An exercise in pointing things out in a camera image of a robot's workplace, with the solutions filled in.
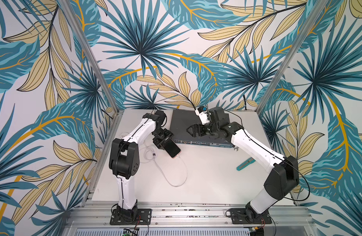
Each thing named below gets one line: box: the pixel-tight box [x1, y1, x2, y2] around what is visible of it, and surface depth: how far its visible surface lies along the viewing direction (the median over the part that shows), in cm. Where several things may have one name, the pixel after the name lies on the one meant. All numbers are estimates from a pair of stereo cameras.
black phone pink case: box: [163, 136, 182, 159], surface depth 87 cm
